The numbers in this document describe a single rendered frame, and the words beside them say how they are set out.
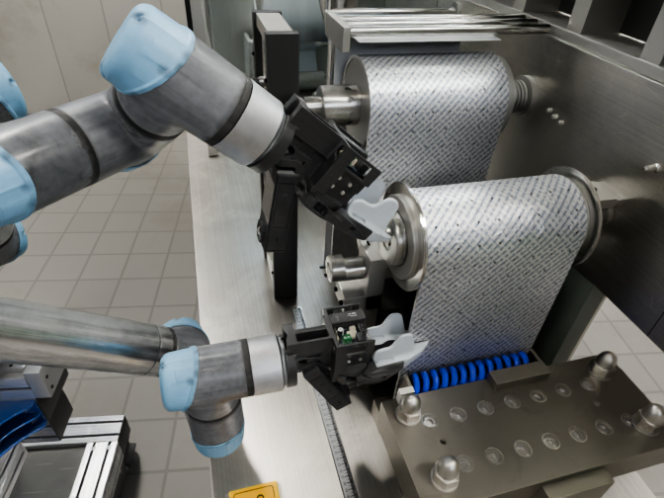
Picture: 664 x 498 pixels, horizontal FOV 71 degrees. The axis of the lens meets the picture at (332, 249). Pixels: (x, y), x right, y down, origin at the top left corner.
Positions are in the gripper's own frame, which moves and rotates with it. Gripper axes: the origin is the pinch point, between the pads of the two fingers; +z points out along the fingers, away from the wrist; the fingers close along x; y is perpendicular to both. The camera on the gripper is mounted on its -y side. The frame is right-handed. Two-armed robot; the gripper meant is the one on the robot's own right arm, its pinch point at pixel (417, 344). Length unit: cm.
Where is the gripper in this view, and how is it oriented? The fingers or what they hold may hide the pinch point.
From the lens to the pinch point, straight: 70.9
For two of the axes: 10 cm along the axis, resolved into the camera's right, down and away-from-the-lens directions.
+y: 0.5, -7.8, -6.2
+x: -2.6, -6.1, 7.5
